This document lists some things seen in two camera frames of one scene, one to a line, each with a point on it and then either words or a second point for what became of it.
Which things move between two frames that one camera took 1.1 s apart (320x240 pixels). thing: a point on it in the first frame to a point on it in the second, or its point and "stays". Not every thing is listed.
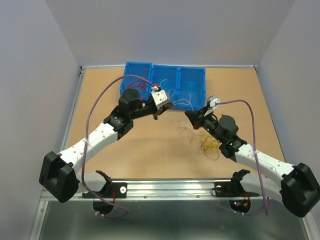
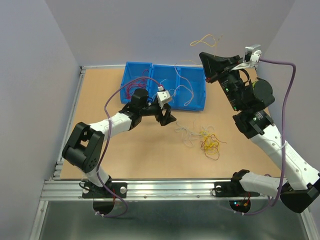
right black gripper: [196, 118] to [213, 65]
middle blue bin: [167, 77] stays
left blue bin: [142, 69] stays
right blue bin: [191, 90] stays
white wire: [183, 103] to [192, 94]
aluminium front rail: [181, 190] stays
